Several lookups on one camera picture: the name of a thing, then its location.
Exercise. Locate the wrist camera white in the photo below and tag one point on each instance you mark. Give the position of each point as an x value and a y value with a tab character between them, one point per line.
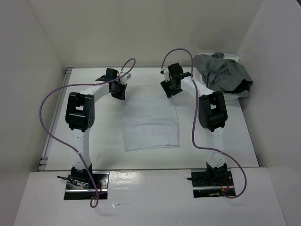
165	73
124	77

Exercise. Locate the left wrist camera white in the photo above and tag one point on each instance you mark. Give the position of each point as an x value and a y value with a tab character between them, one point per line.
124	77

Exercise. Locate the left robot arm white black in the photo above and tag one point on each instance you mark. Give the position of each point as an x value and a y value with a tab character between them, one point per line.
80	117

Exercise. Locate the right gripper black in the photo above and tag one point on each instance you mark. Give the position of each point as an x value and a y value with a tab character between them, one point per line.
169	92

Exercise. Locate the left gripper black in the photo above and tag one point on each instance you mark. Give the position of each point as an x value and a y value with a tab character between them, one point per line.
122	96

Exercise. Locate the white laundry basket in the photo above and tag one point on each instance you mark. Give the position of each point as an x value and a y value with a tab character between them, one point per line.
227	96

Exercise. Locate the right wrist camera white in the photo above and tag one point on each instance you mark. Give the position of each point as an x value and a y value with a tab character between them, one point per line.
165	73

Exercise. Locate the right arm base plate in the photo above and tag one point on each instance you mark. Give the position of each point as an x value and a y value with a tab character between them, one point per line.
203	187

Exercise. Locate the black garment in basket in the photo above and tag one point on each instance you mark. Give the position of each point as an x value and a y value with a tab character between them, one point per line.
243	89

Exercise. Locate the grey skirt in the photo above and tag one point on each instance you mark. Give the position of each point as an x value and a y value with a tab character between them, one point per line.
220	74

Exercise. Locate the white skirt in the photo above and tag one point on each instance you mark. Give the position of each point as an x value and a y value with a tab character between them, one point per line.
149	122

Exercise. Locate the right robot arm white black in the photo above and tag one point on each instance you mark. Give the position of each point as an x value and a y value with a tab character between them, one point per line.
211	115

